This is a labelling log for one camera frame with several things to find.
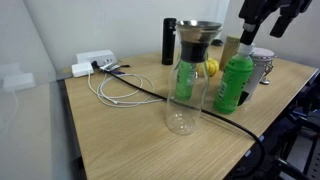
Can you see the olive green tin canister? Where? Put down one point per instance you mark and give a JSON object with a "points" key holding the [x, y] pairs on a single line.
{"points": [[230, 50]]}

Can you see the white power strip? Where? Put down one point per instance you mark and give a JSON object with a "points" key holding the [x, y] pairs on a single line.
{"points": [[95, 56]]}

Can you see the white tin canister with latch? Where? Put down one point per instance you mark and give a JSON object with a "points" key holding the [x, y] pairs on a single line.
{"points": [[260, 65]]}

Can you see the grey white plug connector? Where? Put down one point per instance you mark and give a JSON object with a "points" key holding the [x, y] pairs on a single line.
{"points": [[106, 67]]}

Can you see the glass carafe with steel lid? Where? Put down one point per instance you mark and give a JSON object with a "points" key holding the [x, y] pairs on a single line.
{"points": [[183, 116]]}

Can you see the black thermos bottle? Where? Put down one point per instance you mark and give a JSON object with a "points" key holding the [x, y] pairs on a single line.
{"points": [[168, 40]]}

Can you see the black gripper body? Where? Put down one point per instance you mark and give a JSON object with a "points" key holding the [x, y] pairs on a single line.
{"points": [[278, 2]]}

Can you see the white power adapter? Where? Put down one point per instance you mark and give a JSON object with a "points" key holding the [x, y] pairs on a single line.
{"points": [[82, 69]]}

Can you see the green bottle with white cap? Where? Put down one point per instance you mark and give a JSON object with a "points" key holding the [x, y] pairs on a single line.
{"points": [[185, 80], [231, 83]]}

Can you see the clear acrylic panel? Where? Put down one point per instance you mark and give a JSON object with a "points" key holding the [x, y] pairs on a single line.
{"points": [[26, 116]]}

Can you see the black metal cart frame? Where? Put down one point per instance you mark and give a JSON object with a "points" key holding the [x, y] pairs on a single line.
{"points": [[300, 126]]}

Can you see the small yellow orange pumpkin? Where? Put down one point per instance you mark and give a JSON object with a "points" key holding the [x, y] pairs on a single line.
{"points": [[212, 66]]}

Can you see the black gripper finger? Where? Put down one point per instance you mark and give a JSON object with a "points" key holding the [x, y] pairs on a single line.
{"points": [[251, 16], [290, 13]]}

